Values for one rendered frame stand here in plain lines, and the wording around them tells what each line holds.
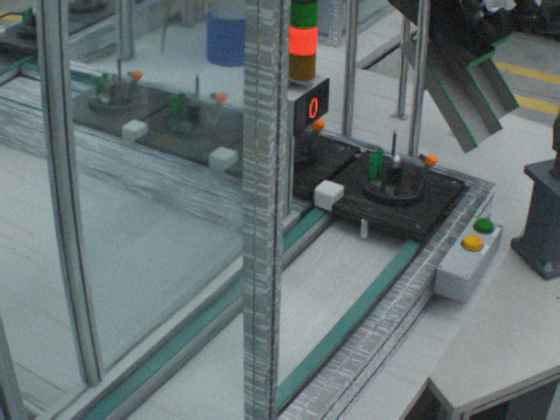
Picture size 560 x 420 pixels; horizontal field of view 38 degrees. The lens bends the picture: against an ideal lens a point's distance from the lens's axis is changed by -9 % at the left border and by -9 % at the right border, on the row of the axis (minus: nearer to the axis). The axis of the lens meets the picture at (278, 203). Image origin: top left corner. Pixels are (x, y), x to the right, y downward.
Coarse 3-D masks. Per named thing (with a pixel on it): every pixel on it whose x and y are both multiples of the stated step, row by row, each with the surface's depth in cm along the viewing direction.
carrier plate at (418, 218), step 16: (368, 160) 190; (384, 160) 190; (352, 176) 184; (432, 176) 185; (448, 176) 185; (352, 192) 179; (432, 192) 180; (448, 192) 180; (336, 208) 175; (352, 208) 174; (368, 208) 174; (384, 208) 174; (400, 208) 174; (416, 208) 174; (432, 208) 174; (384, 224) 170; (400, 224) 169; (416, 224) 169; (432, 224) 170; (416, 240) 168
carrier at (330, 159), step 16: (304, 144) 191; (320, 144) 195; (336, 144) 195; (304, 160) 185; (320, 160) 189; (336, 160) 189; (352, 160) 193; (304, 176) 183; (320, 176) 184; (304, 192) 178
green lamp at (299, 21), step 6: (294, 6) 147; (300, 6) 146; (306, 6) 146; (312, 6) 147; (318, 6) 148; (294, 12) 147; (300, 12) 147; (306, 12) 147; (312, 12) 147; (294, 18) 148; (300, 18) 147; (306, 18) 147; (312, 18) 148; (294, 24) 149; (300, 24) 148; (306, 24) 148; (312, 24) 149
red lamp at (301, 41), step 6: (294, 30) 149; (300, 30) 149; (306, 30) 149; (312, 30) 149; (294, 36) 150; (300, 36) 149; (306, 36) 149; (312, 36) 150; (294, 42) 150; (300, 42) 150; (306, 42) 150; (312, 42) 150; (294, 48) 151; (300, 48) 150; (306, 48) 151; (312, 48) 151; (300, 54) 151; (306, 54) 151
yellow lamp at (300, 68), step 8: (296, 56) 152; (304, 56) 151; (312, 56) 152; (288, 64) 154; (296, 64) 152; (304, 64) 152; (312, 64) 153; (288, 72) 154; (296, 72) 153; (304, 72) 153; (312, 72) 154; (296, 80) 154; (304, 80) 154
